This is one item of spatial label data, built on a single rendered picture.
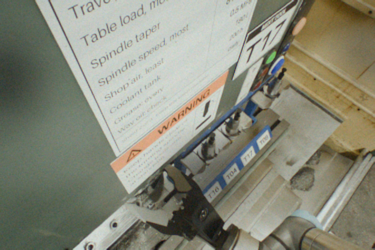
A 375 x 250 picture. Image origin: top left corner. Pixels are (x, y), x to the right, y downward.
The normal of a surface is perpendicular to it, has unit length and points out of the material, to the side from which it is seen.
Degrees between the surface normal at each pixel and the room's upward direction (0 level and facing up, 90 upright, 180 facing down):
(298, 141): 24
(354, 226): 0
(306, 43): 90
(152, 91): 90
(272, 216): 8
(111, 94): 90
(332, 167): 17
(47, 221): 90
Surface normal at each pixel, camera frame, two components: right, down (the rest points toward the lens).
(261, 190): 0.15, -0.54
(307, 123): -0.23, -0.18
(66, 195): 0.70, 0.64
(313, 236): -0.52, -0.82
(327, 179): -0.15, -0.64
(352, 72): -0.71, 0.60
